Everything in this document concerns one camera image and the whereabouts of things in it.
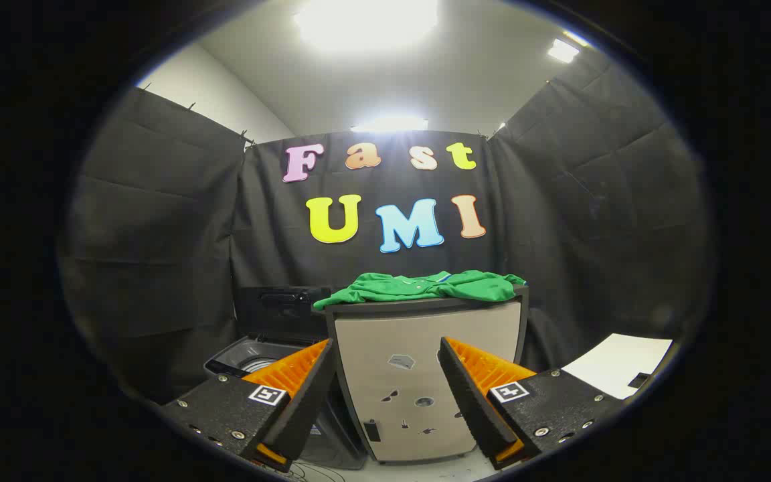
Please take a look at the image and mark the black backdrop cloth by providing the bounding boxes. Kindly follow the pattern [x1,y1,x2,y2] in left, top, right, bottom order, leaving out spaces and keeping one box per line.
[58,50,714,402]

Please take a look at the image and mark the grey washing machine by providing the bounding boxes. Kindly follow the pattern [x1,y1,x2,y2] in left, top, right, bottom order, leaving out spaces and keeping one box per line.
[203,287,367,469]

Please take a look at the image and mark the green polo shirt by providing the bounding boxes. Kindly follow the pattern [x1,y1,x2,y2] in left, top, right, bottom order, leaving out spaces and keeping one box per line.
[312,270,528,311]

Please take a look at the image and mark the grey cabinet with dark top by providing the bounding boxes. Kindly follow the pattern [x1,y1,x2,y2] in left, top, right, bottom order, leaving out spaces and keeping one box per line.
[324,285,530,464]

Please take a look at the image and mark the cables on floor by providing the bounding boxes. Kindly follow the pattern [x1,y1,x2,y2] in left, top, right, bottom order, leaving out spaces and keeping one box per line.
[285,461,347,482]

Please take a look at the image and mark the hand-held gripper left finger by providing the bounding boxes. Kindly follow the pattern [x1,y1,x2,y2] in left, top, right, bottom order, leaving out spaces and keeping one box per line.
[161,338,336,473]

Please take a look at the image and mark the white paper sheet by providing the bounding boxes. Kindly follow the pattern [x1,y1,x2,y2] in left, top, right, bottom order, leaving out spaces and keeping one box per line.
[562,333,674,400]

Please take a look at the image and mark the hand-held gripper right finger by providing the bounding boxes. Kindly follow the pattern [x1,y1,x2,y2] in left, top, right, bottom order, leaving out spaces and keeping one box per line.
[438,337,624,469]

